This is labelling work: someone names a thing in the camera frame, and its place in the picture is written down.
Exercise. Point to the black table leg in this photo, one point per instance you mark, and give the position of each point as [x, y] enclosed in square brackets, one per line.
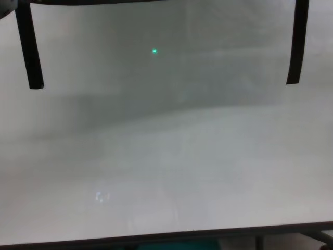
[258, 243]

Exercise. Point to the black robot print poster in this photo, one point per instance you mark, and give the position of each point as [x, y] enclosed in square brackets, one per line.
[78, 1]

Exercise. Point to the black tape strip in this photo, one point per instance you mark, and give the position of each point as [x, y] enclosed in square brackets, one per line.
[30, 52]
[297, 41]

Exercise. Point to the black table frame bar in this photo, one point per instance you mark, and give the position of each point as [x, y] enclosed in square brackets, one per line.
[318, 240]

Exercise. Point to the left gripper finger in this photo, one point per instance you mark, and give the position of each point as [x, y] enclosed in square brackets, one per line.
[9, 6]

